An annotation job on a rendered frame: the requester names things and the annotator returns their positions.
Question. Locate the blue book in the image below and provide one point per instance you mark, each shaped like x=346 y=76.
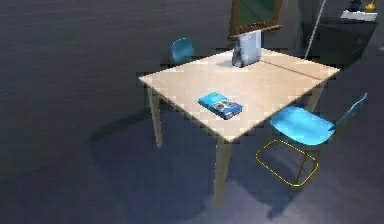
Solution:
x=220 y=105

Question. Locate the pale wooden table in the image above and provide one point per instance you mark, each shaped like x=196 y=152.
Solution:
x=266 y=86

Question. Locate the grey paper bag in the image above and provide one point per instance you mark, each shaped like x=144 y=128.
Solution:
x=247 y=50

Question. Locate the wooden framed picture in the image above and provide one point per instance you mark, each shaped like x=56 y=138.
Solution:
x=255 y=15

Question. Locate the white floor lamp pole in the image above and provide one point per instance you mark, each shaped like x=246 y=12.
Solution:
x=315 y=28

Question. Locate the black cabinet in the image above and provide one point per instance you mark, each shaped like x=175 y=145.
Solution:
x=340 y=40

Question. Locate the white tray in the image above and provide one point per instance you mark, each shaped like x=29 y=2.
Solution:
x=359 y=15

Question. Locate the dark small vase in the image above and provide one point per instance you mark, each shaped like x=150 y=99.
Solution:
x=355 y=4

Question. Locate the yellow small figure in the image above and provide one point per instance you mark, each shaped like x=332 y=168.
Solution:
x=370 y=6

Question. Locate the blue chair with gold frame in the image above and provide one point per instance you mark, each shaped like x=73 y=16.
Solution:
x=301 y=126
x=181 y=50

